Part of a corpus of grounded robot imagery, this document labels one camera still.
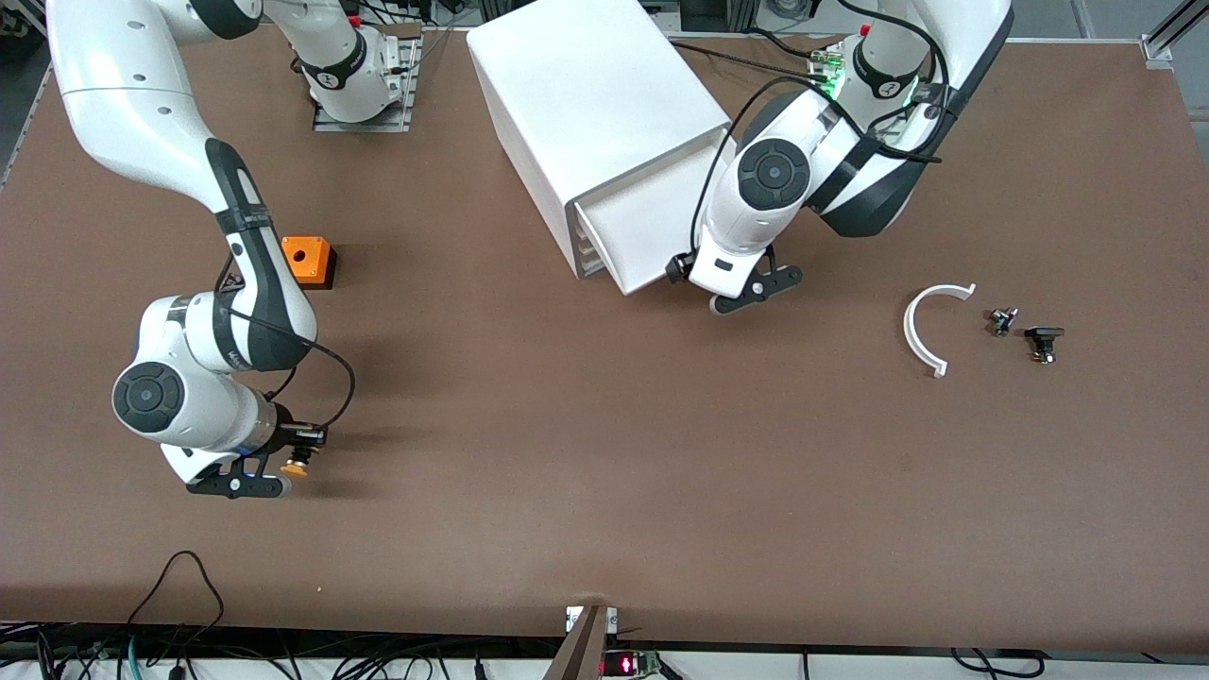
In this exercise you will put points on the orange push button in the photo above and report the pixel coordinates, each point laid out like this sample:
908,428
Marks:
296,467

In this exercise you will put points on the white drawer with button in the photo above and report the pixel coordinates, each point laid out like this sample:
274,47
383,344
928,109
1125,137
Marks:
652,227

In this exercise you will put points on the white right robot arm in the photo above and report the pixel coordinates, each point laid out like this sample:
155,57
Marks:
142,94

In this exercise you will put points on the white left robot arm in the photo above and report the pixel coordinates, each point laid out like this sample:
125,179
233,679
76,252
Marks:
774,179

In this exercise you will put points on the white empty-looking drawer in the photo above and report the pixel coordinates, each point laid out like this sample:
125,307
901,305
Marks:
591,267

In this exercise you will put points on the white drawer with black part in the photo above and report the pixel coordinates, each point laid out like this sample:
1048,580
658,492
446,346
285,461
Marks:
588,255

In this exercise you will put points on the white drawer with red part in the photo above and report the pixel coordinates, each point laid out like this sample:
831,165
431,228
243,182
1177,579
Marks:
587,243

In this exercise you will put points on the white drawer cabinet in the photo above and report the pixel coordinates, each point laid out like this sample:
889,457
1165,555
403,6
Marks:
586,94

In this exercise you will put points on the orange box with hole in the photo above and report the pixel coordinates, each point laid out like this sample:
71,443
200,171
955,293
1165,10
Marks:
307,259

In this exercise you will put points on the white curved plastic arc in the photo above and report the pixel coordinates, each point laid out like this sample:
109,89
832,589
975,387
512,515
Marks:
912,331

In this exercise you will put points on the board with red LED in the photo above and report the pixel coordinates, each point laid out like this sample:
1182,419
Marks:
631,664

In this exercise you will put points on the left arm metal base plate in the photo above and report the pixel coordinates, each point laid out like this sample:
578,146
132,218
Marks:
824,59

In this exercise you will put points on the small metal switch part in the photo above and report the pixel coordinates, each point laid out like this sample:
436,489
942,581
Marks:
1002,320

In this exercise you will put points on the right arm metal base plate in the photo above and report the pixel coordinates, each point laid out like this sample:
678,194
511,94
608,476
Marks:
364,123

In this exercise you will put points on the small black switch part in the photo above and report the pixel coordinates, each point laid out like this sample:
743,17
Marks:
1043,339

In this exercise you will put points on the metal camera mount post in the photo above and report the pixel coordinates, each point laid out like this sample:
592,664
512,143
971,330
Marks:
581,647

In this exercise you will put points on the aluminium frame corner profile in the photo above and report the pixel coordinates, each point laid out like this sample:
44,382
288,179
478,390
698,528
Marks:
1171,33
24,14

